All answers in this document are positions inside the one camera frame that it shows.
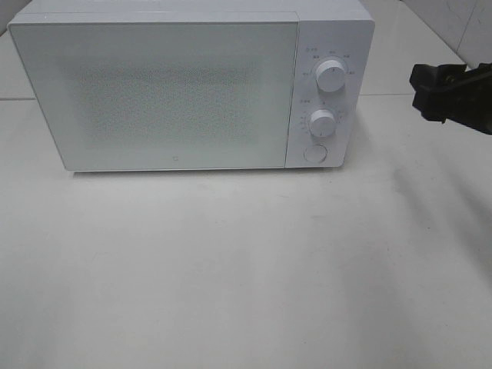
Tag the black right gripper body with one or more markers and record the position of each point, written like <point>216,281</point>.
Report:
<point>468,97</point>

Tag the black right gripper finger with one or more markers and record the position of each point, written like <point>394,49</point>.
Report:
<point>431,105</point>
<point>438,79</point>

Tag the white round knob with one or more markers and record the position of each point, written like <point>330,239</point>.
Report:
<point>322,123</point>
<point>330,74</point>

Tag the white round door button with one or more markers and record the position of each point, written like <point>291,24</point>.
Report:
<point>315,154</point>

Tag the white microwave door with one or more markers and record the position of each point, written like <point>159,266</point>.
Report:
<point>131,97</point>

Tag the white microwave oven body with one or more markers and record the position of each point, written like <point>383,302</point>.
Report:
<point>326,29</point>

